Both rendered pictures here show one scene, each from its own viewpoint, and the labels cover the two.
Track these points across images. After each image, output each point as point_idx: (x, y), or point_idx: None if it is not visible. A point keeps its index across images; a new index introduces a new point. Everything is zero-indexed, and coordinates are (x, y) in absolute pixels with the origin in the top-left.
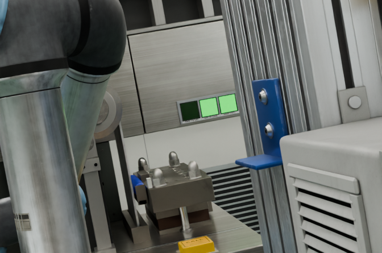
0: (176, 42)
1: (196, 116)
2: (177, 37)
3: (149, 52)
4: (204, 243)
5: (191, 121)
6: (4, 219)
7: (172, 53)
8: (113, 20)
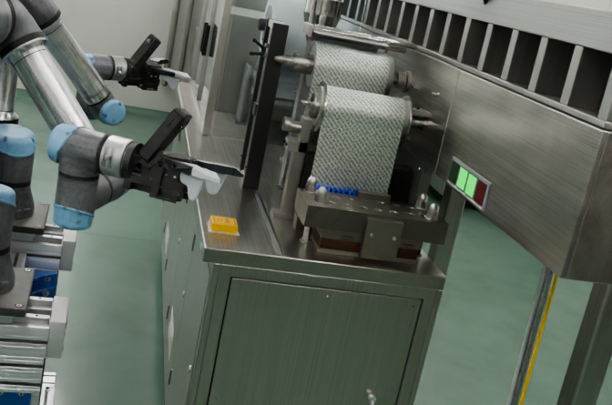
0: (475, 94)
1: (453, 182)
2: (477, 89)
3: (462, 94)
4: (213, 220)
5: (451, 183)
6: (82, 97)
7: (470, 105)
8: None
